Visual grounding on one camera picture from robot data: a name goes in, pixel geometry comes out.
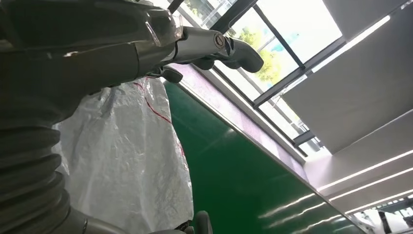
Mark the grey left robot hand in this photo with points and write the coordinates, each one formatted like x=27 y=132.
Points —
x=80 y=51

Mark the large grey courier package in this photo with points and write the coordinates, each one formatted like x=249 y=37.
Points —
x=125 y=155

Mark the green conveyor belt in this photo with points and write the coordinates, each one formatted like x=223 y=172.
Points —
x=245 y=187

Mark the large window with dark frames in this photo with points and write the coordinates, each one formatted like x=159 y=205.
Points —
x=284 y=38

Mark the ceiling light strip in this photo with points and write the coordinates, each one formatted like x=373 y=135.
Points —
x=367 y=169
x=374 y=184
x=351 y=42
x=380 y=202

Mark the silver conveyor side rail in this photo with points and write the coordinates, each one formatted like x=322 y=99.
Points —
x=275 y=160

